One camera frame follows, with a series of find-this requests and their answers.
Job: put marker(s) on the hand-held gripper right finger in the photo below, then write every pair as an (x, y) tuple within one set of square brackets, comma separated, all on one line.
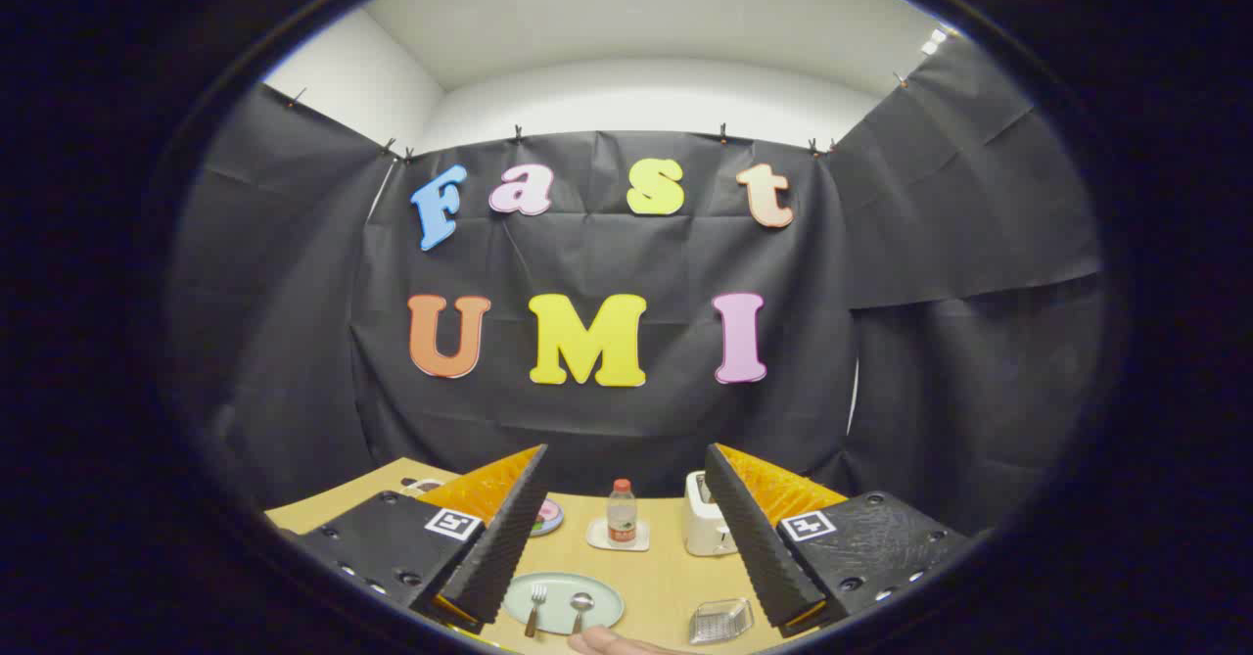
[(749, 538)]

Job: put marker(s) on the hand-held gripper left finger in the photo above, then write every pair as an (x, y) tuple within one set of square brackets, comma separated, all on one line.
[(509, 538)]

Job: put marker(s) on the blue food plate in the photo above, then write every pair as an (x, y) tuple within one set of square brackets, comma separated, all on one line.
[(550, 518)]

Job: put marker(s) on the white toaster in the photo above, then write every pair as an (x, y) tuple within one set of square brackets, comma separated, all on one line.
[(700, 528)]

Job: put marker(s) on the white square coaster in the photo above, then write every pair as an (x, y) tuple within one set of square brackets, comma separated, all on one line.
[(595, 536)]

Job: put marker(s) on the white sauce dish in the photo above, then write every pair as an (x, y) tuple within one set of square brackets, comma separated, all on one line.
[(423, 486)]

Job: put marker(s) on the clear plastic water bottle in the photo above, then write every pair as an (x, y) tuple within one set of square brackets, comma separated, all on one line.
[(622, 518)]

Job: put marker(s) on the light green plate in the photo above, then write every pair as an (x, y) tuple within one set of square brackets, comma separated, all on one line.
[(607, 601)]

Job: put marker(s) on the black backdrop cloth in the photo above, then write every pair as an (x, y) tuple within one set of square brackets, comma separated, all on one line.
[(587, 263)]

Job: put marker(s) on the small ceiling light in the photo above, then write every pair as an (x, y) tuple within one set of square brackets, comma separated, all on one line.
[(935, 41)]

